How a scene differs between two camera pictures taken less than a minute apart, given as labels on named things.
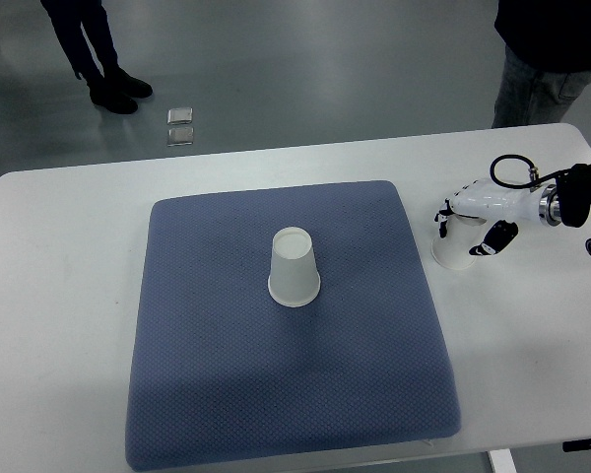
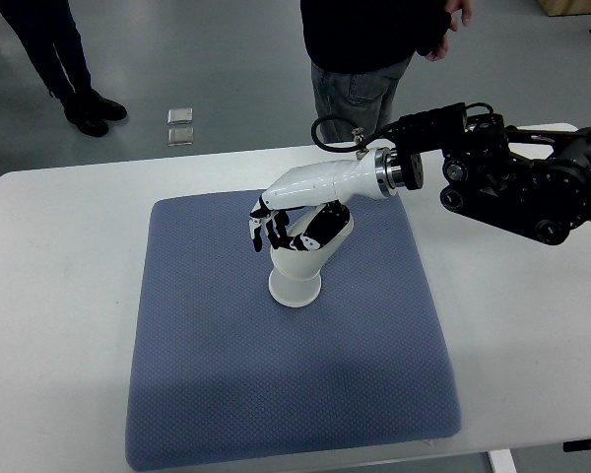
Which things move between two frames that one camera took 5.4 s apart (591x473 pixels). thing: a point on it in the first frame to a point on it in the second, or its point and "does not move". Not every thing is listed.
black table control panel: x=586 y=443 does not move
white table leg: x=502 y=461 does not move
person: x=86 y=32 to x=51 y=36
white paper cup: x=452 y=250 to x=307 y=265
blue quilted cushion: x=220 y=372 does not move
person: x=553 y=50 to x=360 y=51
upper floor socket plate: x=179 y=115 does not move
